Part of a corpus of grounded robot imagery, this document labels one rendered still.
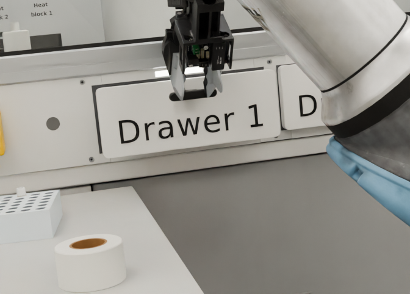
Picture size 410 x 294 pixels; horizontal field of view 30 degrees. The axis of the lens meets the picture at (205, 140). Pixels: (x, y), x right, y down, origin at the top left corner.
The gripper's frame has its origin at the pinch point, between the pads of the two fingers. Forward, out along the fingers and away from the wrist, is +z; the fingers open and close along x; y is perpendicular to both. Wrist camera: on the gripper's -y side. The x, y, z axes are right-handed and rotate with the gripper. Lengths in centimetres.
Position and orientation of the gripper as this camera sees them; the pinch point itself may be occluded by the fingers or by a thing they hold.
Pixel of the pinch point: (193, 88)
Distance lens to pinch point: 117.2
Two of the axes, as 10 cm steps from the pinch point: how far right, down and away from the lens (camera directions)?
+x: 9.7, -1.2, 2.0
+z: -0.4, 7.4, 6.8
